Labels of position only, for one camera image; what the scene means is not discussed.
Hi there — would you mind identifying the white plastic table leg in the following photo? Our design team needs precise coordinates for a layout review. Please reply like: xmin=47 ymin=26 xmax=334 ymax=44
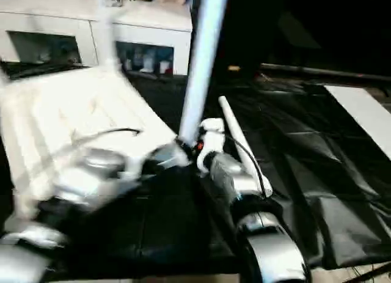
xmin=93 ymin=0 xmax=122 ymax=73
xmin=217 ymin=95 xmax=274 ymax=197
xmin=177 ymin=0 xmax=231 ymax=144

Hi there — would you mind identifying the black shiny mat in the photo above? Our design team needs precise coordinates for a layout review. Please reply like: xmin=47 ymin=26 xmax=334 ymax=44
xmin=0 ymin=55 xmax=391 ymax=281

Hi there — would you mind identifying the white flat item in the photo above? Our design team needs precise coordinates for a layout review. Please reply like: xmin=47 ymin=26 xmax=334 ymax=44
xmin=323 ymin=84 xmax=391 ymax=161

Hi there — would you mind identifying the white cabinet with glass doors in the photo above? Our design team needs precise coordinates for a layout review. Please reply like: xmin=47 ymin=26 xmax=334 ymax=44
xmin=0 ymin=0 xmax=194 ymax=76

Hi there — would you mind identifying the dark brown cabinet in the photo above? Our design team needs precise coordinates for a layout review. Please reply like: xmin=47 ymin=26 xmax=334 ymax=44
xmin=195 ymin=0 xmax=391 ymax=73

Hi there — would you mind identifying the black work table frame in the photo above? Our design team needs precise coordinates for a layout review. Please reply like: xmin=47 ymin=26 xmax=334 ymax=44
xmin=350 ymin=263 xmax=391 ymax=281

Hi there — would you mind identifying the white plastic table top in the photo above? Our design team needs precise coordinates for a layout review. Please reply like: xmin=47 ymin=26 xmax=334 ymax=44
xmin=0 ymin=64 xmax=191 ymax=218

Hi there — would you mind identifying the left arm thick black cable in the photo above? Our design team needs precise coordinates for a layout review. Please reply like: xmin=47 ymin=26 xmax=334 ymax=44
xmin=51 ymin=127 xmax=142 ymax=162

